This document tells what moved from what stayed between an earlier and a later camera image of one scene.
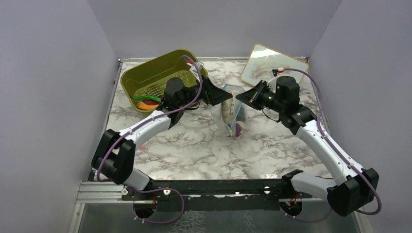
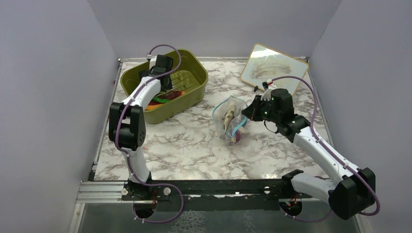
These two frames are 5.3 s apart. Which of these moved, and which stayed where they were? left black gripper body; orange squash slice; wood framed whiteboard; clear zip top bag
Moved: left black gripper body; clear zip top bag
Stayed: wood framed whiteboard; orange squash slice
